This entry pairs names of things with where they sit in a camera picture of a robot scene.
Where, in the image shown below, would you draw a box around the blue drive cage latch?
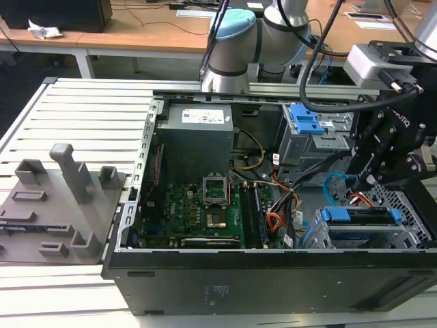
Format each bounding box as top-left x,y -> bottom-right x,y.
288,103 -> 324,135

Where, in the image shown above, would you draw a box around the metal socket cover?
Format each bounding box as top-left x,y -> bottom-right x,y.
202,174 -> 229,206

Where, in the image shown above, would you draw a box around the metal drive cage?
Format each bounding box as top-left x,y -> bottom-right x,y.
275,102 -> 356,186

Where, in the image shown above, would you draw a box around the grey power supply unit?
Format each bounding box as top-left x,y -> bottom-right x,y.
156,104 -> 235,174

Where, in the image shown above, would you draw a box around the green motherboard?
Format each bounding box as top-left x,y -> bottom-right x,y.
136,177 -> 285,249

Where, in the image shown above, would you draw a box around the yellow black cable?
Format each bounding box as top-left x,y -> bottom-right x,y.
229,128 -> 267,172

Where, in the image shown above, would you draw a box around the black graphics card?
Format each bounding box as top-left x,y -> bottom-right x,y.
179,236 -> 242,249

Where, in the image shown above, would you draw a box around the metal disk bay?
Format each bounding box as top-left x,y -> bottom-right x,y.
300,183 -> 435,250

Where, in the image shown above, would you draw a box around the white paper sheet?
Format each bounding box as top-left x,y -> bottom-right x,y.
176,9 -> 214,18

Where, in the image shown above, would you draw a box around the black box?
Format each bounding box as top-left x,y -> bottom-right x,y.
0,0 -> 113,33

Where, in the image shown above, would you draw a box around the black open PC case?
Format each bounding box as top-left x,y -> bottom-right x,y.
101,89 -> 437,316

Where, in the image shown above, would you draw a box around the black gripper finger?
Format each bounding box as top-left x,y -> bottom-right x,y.
356,142 -> 408,193
346,108 -> 387,176

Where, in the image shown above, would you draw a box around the crumpled white paper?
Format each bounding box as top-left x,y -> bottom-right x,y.
27,18 -> 64,40

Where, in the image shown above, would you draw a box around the CPU socket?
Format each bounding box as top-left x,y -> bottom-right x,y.
204,210 -> 229,230

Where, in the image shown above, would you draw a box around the orange red wire bundle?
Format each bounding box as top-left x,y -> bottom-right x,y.
268,210 -> 288,241

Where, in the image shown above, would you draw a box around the hard disk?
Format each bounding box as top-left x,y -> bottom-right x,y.
320,206 -> 402,241

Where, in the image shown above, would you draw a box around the blue cables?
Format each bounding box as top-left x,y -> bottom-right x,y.
309,33 -> 335,86

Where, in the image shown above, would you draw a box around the wooden desk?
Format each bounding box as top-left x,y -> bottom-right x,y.
0,26 -> 90,80
76,0 -> 424,72

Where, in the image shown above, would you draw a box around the black cable bundle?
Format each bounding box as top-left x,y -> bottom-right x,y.
282,155 -> 352,197

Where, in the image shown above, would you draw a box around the blue disk wire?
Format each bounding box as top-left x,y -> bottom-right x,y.
323,172 -> 353,206

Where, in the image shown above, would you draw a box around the black RAM slot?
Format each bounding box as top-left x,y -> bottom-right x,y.
238,183 -> 256,249
253,184 -> 268,249

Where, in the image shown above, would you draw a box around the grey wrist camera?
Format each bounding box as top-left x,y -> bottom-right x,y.
342,43 -> 416,90

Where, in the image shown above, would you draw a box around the thin black cables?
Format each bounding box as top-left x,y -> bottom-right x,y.
197,0 -> 230,83

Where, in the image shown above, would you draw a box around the orange disk wire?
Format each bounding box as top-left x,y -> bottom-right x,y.
350,192 -> 377,208

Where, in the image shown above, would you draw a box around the grey parts rack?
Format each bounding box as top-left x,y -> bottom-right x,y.
0,143 -> 128,264

